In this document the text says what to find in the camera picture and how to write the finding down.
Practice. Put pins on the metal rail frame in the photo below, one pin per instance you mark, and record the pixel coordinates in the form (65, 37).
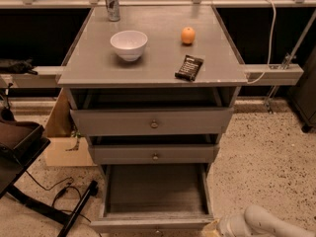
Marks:
(273, 74)

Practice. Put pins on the white bowl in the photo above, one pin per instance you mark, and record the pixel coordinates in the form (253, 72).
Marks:
(129, 45)

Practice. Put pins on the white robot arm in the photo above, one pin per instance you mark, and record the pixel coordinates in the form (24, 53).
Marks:
(255, 221)

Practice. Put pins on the cardboard box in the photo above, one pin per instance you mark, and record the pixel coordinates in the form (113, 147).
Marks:
(67, 148)

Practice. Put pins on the grey drawer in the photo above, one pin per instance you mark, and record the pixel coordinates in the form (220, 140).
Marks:
(155, 121)
(154, 197)
(151, 149)

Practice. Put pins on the grey top drawer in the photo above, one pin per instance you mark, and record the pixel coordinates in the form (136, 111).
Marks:
(155, 121)

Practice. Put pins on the grey bottom drawer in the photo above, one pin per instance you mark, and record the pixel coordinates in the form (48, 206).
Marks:
(154, 197)

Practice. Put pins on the orange fruit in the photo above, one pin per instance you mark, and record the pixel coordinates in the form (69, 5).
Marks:
(188, 35)

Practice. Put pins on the silver drink can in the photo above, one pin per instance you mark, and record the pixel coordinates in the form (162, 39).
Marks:
(113, 10)

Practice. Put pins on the black chair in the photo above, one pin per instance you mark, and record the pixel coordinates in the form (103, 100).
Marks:
(21, 143)

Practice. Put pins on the dark cabinet at right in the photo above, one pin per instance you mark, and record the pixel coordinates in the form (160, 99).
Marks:
(303, 95)

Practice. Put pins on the grey drawer cabinet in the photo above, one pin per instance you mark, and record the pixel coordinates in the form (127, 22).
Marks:
(158, 86)

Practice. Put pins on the grey middle drawer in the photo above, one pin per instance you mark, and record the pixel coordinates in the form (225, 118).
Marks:
(151, 149)

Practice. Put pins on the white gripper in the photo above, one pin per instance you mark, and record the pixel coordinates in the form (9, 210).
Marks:
(229, 225)

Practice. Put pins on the black snack bar packet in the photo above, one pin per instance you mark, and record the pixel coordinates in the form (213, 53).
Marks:
(190, 68)

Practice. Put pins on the black bag on rail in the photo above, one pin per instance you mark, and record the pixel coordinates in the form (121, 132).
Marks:
(16, 66)

